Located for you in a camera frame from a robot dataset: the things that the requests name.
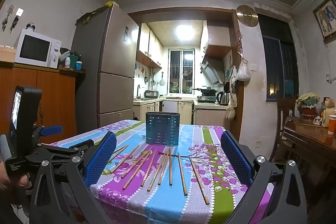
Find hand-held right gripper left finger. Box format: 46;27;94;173
29;131;117;224

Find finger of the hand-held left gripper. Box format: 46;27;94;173
35;139;94;166
33;126;63;144

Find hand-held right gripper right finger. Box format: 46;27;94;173
220;131;307;224

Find row of wooden chopsticks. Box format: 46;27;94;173
106;144;210;206

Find blue perforated utensil holder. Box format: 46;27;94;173
146;112;181;147

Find person's left hand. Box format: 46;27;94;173
0;161;29;190

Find orange wooden cabinet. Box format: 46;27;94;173
0;61;86;144

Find hanging white cloth bag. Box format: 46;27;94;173
226;94;238;119

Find beige box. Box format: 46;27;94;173
0;46;17;62

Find white microwave oven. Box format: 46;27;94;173
14;29;62;69

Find steel electric kettle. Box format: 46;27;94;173
217;91;231;106

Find dark wooden chair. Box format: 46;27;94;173
269;97;298;164

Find lower kitchen cabinets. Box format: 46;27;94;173
133;98;229;126

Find black wok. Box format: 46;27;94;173
192;86;218;96

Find glossy brown wooden table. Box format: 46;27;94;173
282;116;336;224

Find floral striped tablecloth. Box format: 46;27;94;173
49;119;275;224

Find hanging white plastic bag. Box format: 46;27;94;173
236;57;252;82

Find potted plant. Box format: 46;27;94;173
296;93;321;117

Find slanted range hood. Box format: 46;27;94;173
200;56;225;85

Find brown refrigerator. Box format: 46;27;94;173
71;5;139;127

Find dark barred window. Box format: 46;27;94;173
259;14;300;102

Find orange cup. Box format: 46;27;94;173
328;114;336;135

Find kitchen window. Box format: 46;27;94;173
169;49;195;94

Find long upper kitchen cabinets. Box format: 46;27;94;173
136;23;163;69

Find upper cabinet above hood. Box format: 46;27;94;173
201;21;233;58

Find kitchen ceiling light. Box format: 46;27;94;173
175;25;194;41

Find hanging wall ornaments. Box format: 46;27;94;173
1;5;20;31

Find gold round wall disc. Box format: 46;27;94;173
236;5;258;28

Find framed wall picture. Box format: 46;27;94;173
312;0;336;43

